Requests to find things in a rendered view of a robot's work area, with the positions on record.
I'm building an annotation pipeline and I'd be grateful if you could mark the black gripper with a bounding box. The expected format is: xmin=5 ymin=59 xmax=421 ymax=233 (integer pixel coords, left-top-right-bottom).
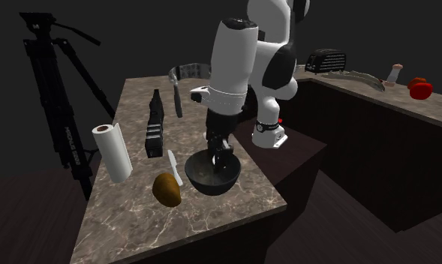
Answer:
xmin=205 ymin=108 xmax=241 ymax=173

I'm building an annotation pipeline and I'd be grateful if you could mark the black bowl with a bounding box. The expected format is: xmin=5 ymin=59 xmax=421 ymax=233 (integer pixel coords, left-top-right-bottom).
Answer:
xmin=184 ymin=148 xmax=242 ymax=197

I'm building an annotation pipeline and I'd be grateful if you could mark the white knife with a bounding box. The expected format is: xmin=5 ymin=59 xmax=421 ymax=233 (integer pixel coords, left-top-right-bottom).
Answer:
xmin=167 ymin=149 xmax=184 ymax=187

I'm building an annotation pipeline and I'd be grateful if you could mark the dark robot stand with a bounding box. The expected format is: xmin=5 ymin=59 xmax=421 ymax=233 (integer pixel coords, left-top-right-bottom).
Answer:
xmin=232 ymin=117 xmax=328 ymax=235

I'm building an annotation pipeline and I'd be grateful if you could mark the brown potato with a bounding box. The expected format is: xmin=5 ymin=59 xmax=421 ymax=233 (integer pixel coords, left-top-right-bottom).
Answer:
xmin=152 ymin=172 xmax=182 ymax=209

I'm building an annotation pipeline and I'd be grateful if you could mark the white paper towel roll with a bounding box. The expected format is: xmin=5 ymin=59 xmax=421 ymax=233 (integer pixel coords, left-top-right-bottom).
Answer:
xmin=92 ymin=122 xmax=134 ymax=184

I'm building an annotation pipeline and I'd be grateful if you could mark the black toaster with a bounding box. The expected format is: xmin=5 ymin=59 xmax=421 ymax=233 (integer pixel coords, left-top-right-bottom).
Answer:
xmin=304 ymin=48 xmax=347 ymax=75

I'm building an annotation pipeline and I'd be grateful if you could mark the dark kitchen counter cabinet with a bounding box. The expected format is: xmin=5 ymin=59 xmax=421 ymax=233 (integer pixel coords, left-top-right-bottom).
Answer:
xmin=278 ymin=64 xmax=442 ymax=233

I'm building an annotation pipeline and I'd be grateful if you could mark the white pepper mill brown cap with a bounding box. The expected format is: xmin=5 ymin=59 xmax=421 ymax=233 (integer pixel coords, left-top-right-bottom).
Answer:
xmin=383 ymin=63 xmax=404 ymax=88

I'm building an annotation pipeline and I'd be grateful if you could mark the orange-red round fruit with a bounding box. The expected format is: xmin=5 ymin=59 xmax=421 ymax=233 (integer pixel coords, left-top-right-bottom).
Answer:
xmin=407 ymin=76 xmax=428 ymax=90

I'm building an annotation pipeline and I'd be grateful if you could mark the red round fruit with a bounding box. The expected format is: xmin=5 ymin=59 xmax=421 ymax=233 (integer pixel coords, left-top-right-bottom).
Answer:
xmin=409 ymin=82 xmax=434 ymax=101

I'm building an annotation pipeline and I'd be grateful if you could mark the grey pan with black handle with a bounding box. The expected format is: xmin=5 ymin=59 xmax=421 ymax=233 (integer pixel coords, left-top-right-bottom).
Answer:
xmin=168 ymin=62 xmax=212 ymax=119

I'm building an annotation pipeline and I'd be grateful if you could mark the black camera tripod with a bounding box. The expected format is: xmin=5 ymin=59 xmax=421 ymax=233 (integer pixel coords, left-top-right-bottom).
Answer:
xmin=18 ymin=11 xmax=116 ymax=202

